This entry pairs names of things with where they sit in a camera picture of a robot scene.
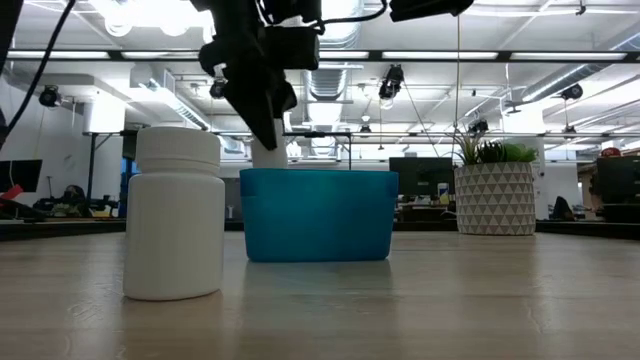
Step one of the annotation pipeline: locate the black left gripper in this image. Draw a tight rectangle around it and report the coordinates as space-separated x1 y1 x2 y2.
189 0 322 151

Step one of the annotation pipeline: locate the white pill bottle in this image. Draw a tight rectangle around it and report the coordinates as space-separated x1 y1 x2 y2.
250 117 290 170
123 126 227 302

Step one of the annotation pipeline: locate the teal plastic basket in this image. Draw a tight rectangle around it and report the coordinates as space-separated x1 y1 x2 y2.
239 168 400 264

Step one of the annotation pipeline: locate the dark computer monitor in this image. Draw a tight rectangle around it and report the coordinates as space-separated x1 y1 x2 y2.
0 159 44 194
389 157 456 199

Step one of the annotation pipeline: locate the black workstation stand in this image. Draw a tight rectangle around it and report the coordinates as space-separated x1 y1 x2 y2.
84 129 139 191

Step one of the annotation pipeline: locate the green succulent plant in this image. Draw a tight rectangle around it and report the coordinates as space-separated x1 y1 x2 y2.
453 127 540 166

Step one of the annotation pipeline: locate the white triangle-patterned plant pot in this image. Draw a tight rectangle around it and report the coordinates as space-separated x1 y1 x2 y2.
453 162 537 237

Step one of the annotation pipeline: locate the silver ceiling air duct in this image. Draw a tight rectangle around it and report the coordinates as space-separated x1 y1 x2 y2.
299 0 365 101

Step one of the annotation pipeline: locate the thin black metal frame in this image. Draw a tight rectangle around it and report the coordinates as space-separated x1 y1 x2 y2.
282 131 353 171

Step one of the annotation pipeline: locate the thin hanging cable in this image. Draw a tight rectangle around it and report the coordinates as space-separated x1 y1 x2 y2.
455 13 461 146

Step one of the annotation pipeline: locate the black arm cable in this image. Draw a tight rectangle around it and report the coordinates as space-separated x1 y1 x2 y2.
0 0 79 146

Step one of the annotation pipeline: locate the black aluminium table frame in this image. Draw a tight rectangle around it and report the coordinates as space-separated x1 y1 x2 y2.
0 218 640 242

